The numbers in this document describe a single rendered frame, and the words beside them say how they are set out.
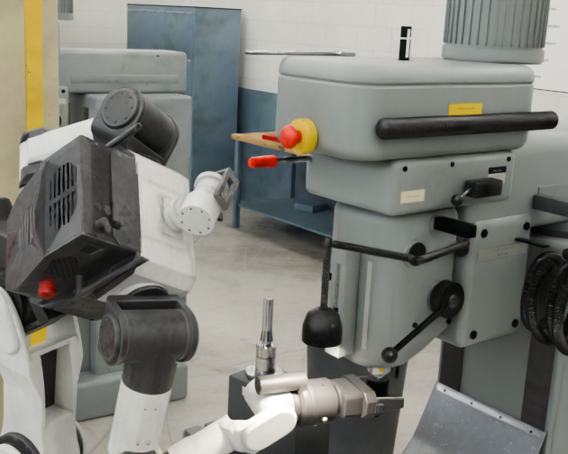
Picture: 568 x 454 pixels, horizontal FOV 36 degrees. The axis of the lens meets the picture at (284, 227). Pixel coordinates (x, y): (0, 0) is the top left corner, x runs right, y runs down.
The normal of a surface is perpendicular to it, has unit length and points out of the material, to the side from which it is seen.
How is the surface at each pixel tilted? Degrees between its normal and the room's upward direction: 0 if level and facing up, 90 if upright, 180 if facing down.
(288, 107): 90
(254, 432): 97
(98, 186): 57
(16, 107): 90
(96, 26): 90
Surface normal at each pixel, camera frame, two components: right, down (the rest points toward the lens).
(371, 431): 0.32, 0.30
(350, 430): -0.13, 0.29
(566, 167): 0.62, 0.22
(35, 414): -0.49, 0.18
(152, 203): 0.76, -0.39
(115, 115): -0.39, -0.30
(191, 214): -0.21, 0.61
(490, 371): -0.79, 0.11
